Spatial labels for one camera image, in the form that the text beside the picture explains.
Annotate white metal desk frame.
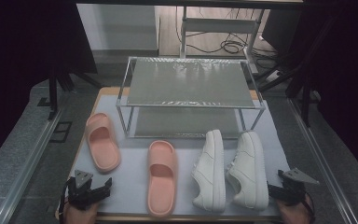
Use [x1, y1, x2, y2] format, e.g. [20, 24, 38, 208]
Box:
[179, 6, 261, 75]

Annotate dark curtain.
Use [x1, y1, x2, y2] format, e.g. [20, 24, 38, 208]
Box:
[260, 0, 358, 188]

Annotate black metal stand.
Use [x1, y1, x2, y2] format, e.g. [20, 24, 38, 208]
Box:
[255, 60, 313, 127]
[47, 66, 104, 121]

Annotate white sneaker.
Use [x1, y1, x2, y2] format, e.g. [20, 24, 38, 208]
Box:
[226, 130, 270, 211]
[191, 129, 227, 214]

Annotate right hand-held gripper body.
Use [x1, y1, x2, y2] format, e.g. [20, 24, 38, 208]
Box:
[280, 167, 321, 205]

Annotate black floor cables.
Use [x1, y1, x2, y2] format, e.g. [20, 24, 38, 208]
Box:
[174, 6, 282, 61]

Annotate person's left hand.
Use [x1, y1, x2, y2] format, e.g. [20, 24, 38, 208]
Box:
[62, 203, 100, 224]

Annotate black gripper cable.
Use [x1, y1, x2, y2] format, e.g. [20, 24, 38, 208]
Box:
[303, 191, 317, 224]
[58, 182, 71, 224]

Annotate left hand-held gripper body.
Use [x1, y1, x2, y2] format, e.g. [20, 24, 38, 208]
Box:
[63, 169, 105, 211]

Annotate person's right hand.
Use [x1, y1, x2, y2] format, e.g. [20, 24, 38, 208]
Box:
[277, 193, 314, 224]

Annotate aluminium rail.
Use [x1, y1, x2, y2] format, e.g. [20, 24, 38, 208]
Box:
[286, 97, 358, 224]
[0, 92, 71, 224]

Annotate metal two-tier shoe rack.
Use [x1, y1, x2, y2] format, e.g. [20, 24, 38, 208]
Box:
[115, 55, 267, 140]

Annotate pink rubber slipper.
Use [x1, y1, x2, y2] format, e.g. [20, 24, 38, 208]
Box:
[84, 112, 122, 174]
[146, 139, 179, 217]

